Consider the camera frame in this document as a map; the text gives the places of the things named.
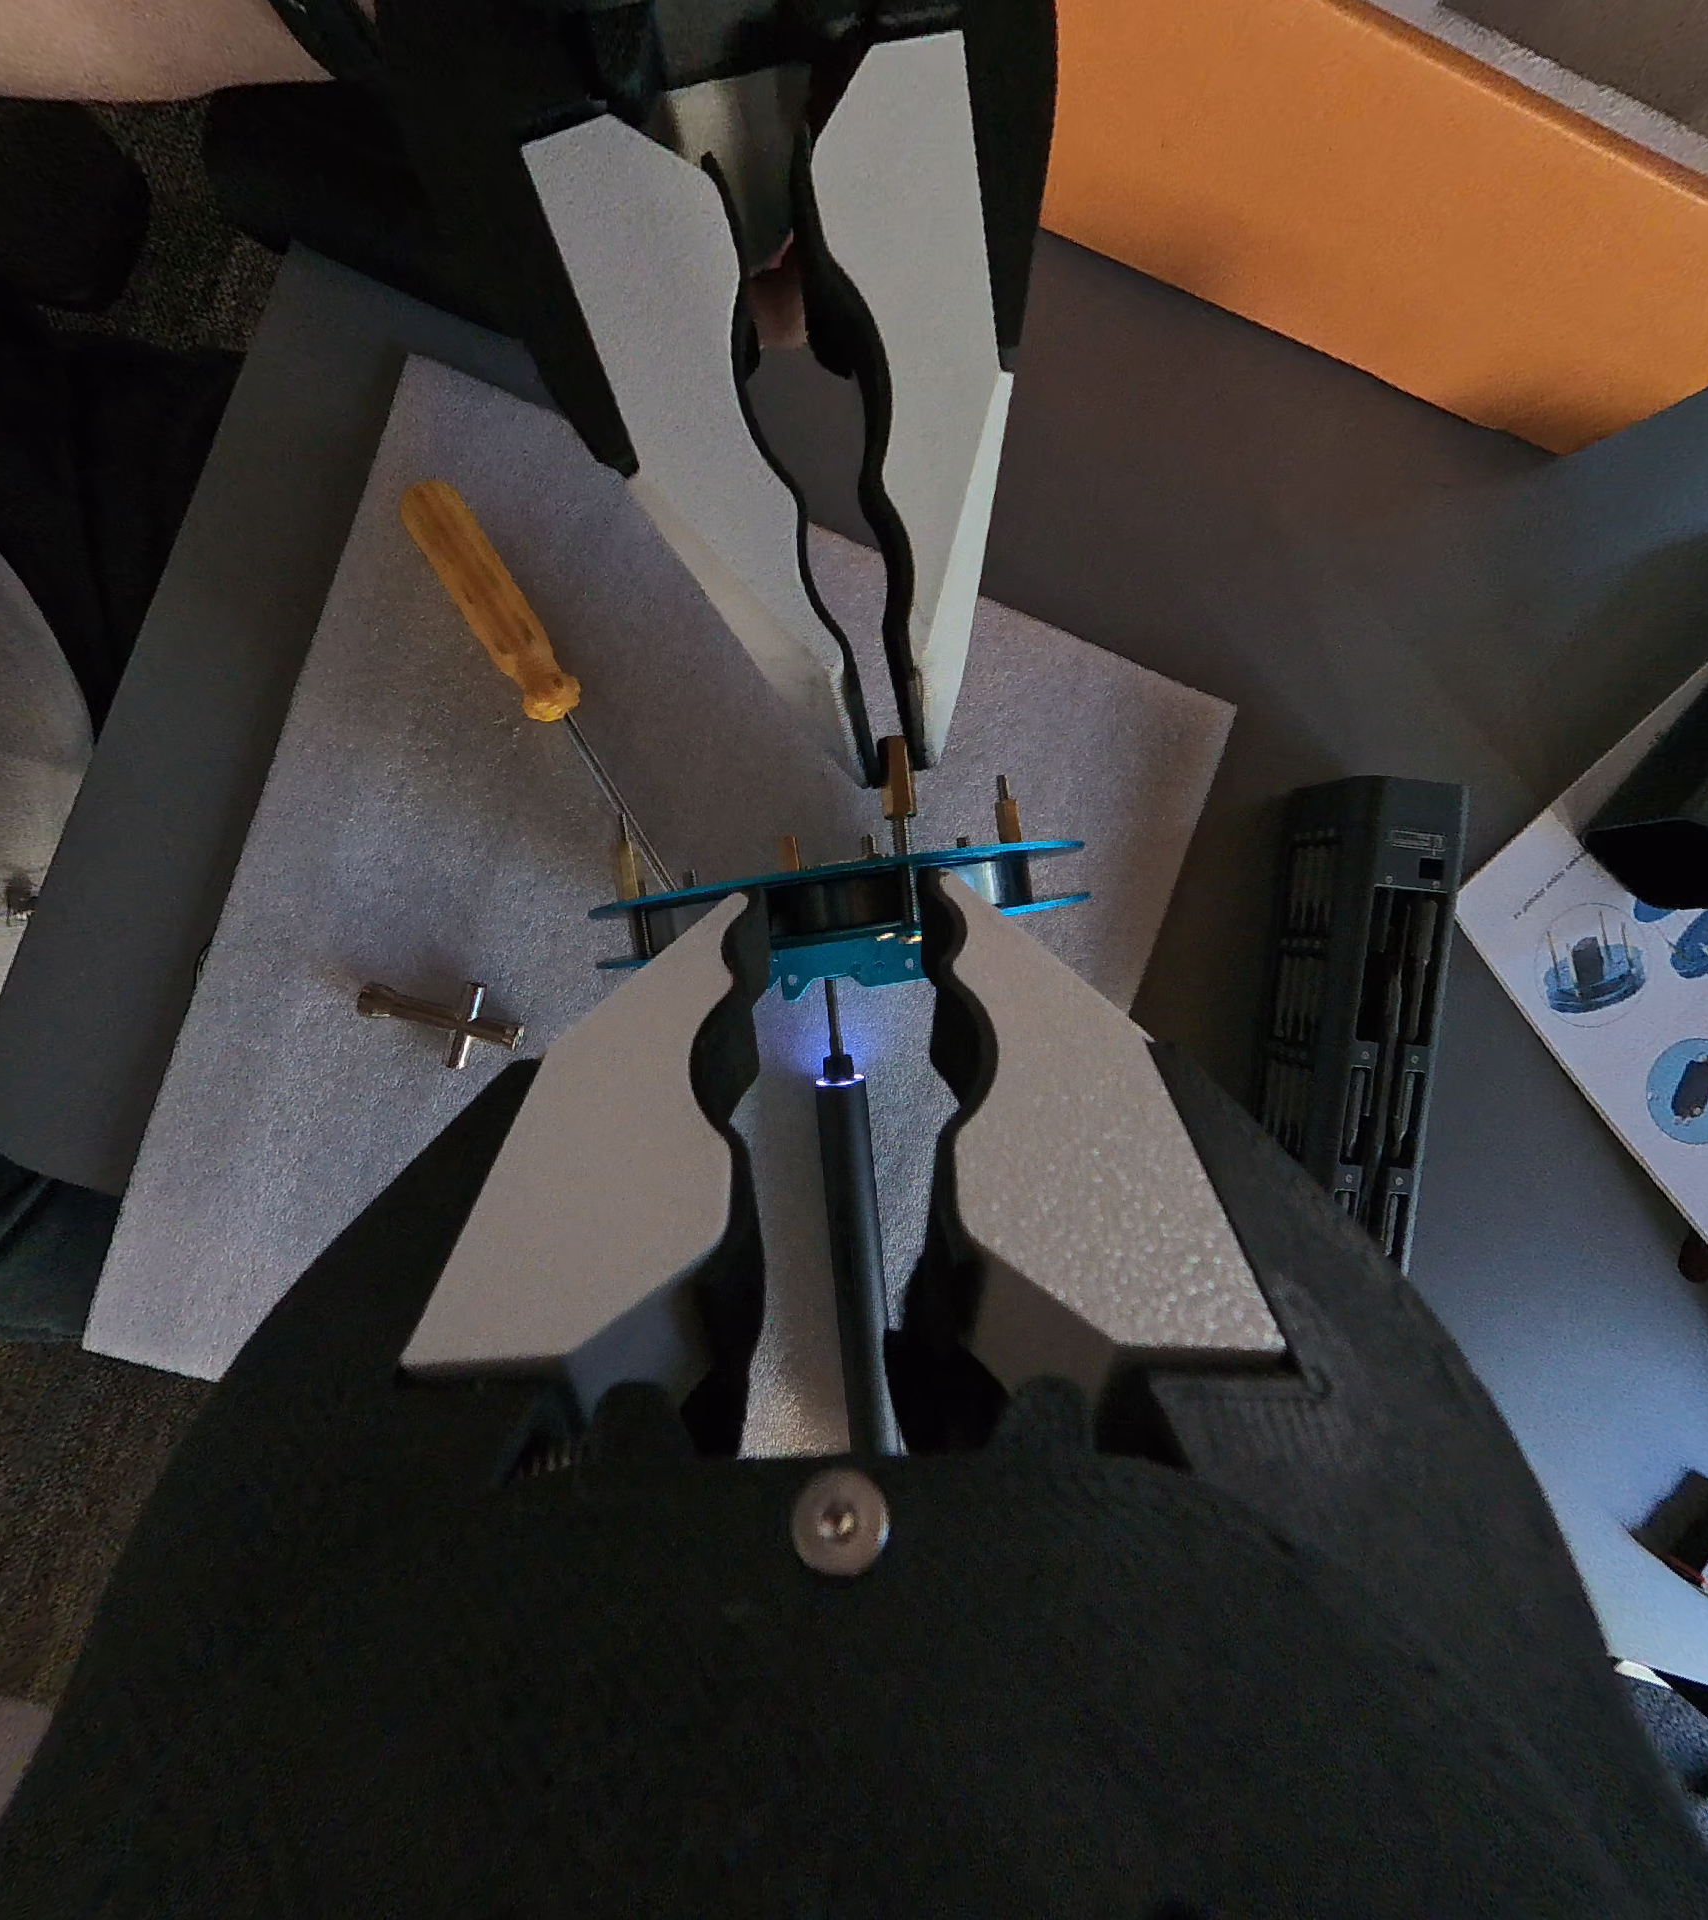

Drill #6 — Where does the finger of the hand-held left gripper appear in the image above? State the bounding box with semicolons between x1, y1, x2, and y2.
790;27;1017;768
520;116;872;790

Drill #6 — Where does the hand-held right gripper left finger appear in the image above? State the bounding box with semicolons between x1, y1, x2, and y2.
397;888;774;1459

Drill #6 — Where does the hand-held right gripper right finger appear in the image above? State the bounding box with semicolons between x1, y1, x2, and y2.
895;870;1288;1455

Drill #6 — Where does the black electric screwdriver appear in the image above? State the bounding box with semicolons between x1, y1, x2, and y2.
808;975;907;1459

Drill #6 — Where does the blue round metal turntable base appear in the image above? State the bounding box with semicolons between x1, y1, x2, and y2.
587;772;1095;1005

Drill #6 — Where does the person's left forearm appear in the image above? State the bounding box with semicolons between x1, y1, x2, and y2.
0;0;391;105

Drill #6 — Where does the person's left hand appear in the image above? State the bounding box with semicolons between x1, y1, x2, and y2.
751;240;815;357

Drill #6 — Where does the metal cross wrench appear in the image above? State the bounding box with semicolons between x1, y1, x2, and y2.
355;978;529;1070

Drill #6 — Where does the black screwdriver bit case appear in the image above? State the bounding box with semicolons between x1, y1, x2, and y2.
1250;775;1467;1274

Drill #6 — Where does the white foam mat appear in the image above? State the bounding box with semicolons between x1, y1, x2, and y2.
80;352;1237;1459

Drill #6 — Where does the orange cardboard box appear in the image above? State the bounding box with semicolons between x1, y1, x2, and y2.
1040;0;1708;456

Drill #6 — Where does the white illustrated instruction sheet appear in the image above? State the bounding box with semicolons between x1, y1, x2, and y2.
1454;600;1708;1360

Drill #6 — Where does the yellow handled screwdriver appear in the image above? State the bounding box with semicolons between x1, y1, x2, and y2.
397;476;683;894

